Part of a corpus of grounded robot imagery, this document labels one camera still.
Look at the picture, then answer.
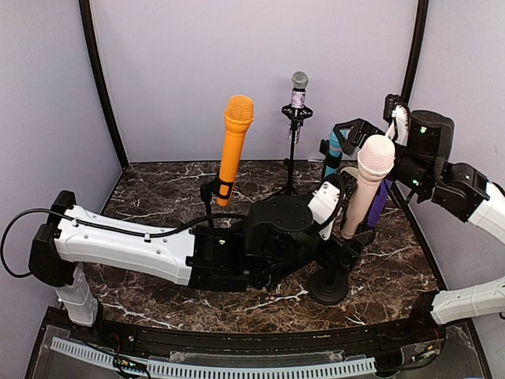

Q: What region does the black table edge rail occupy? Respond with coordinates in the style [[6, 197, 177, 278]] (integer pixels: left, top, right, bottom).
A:
[[39, 291, 447, 366]]

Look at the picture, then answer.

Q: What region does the glitter silver microphone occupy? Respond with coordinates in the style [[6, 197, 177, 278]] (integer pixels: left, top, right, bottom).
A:
[[289, 71, 309, 144]]

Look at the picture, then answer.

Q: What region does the light blue microphone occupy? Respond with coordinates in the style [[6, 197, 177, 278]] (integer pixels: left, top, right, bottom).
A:
[[321, 132, 343, 178]]

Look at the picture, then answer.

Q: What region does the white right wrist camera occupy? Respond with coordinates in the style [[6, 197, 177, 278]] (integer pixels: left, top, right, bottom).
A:
[[383, 94, 410, 146]]

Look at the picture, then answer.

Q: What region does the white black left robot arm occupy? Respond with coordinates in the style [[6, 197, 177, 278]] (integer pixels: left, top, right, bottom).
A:
[[28, 189, 375, 344]]

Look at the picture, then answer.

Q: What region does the black enclosure frame post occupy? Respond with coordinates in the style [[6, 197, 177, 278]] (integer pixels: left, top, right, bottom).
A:
[[400, 0, 429, 103], [78, 0, 129, 170]]

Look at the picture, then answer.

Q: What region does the pink microphone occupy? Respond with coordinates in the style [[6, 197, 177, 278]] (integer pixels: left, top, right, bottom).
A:
[[342, 134, 395, 239]]

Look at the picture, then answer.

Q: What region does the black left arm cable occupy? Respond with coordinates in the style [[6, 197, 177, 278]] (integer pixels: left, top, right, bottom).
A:
[[1, 208, 253, 279]]

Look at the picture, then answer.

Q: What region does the orange microphone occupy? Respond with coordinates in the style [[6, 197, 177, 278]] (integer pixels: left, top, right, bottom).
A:
[[217, 95, 254, 207]]

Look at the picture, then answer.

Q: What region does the purple microphone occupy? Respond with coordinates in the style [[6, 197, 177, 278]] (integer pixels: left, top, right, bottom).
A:
[[366, 177, 393, 229]]

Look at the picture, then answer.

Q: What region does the black enclosure frame post right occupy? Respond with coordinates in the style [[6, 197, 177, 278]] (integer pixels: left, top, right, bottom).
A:
[[400, 0, 429, 103]]

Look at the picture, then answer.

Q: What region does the white slotted cable duct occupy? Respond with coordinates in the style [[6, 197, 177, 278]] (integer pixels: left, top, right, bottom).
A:
[[50, 337, 376, 378]]

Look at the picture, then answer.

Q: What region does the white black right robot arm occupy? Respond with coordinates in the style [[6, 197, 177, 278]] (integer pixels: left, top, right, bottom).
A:
[[333, 110, 504, 343]]

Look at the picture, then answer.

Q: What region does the black round-base stand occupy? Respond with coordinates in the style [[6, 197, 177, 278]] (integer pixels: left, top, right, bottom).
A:
[[308, 250, 364, 306], [318, 140, 342, 178], [200, 176, 234, 216]]

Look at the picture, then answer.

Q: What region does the black enclosure frame post left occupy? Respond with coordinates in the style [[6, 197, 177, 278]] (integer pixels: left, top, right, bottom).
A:
[[78, 0, 129, 170]]

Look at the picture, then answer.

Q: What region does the black round-base stand, blue mic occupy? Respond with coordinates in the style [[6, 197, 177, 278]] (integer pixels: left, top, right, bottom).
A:
[[318, 140, 342, 178]]

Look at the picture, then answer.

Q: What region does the black tripod microphone stand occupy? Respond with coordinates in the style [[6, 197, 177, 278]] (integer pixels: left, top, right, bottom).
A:
[[273, 105, 313, 196]]

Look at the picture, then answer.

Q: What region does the small circuit board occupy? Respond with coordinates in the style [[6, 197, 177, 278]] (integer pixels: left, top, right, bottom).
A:
[[112, 355, 146, 374]]

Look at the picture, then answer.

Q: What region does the cream ceramic mug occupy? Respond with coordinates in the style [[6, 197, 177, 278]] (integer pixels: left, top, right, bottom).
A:
[[340, 167, 359, 178]]

